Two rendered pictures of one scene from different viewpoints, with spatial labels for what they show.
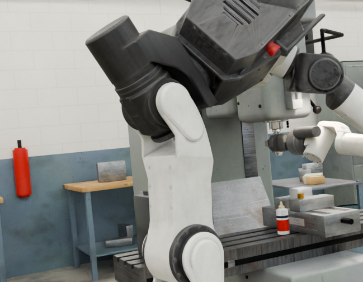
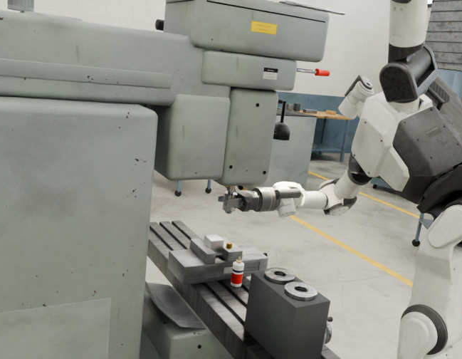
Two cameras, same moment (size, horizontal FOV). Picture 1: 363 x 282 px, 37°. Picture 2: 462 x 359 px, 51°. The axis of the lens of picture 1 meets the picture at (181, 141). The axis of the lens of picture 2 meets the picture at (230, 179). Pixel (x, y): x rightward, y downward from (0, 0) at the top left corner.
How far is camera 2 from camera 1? 244 cm
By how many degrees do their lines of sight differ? 94
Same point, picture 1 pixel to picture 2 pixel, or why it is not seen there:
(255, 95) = (260, 161)
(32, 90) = not seen: outside the picture
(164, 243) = (460, 321)
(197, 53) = not seen: hidden behind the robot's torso
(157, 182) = (458, 278)
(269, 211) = (196, 269)
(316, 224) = (257, 266)
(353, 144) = (315, 201)
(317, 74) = not seen: hidden behind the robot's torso
